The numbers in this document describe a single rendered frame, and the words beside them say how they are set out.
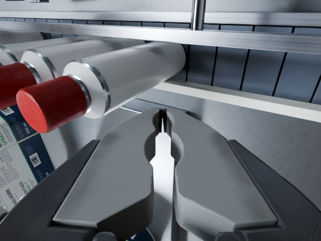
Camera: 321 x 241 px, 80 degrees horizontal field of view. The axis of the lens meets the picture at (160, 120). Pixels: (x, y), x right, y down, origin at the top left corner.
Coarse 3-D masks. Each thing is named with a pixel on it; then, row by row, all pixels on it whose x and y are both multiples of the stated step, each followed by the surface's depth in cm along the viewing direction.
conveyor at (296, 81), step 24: (120, 24) 30; (144, 24) 28; (168, 24) 26; (216, 24) 24; (192, 48) 26; (216, 48) 25; (240, 48) 23; (192, 72) 28; (216, 72) 26; (240, 72) 24; (264, 72) 23; (288, 72) 22; (312, 72) 21; (288, 96) 23; (312, 96) 22
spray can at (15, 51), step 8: (40, 40) 24; (48, 40) 24; (56, 40) 25; (64, 40) 25; (72, 40) 26; (80, 40) 27; (88, 40) 28; (0, 48) 20; (8, 48) 20; (16, 48) 21; (24, 48) 21; (32, 48) 22; (0, 56) 20; (8, 56) 20; (16, 56) 20; (0, 64) 20; (8, 64) 20
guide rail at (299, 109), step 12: (168, 84) 26; (180, 84) 26; (192, 84) 26; (204, 96) 25; (216, 96) 24; (228, 96) 23; (240, 96) 22; (252, 96) 22; (264, 96) 22; (252, 108) 22; (264, 108) 22; (276, 108) 21; (288, 108) 20; (300, 108) 20; (312, 108) 20; (312, 120) 20
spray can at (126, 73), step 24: (144, 48) 21; (168, 48) 24; (72, 72) 15; (96, 72) 15; (120, 72) 16; (144, 72) 19; (168, 72) 23; (24, 96) 12; (48, 96) 12; (72, 96) 14; (96, 96) 15; (120, 96) 17; (48, 120) 12
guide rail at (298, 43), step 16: (48, 32) 27; (64, 32) 26; (80, 32) 24; (96, 32) 23; (112, 32) 22; (128, 32) 21; (144, 32) 20; (160, 32) 19; (176, 32) 18; (192, 32) 17; (208, 32) 17; (224, 32) 16; (240, 32) 16; (256, 32) 16; (256, 48) 15; (272, 48) 15; (288, 48) 14; (304, 48) 14; (320, 48) 13
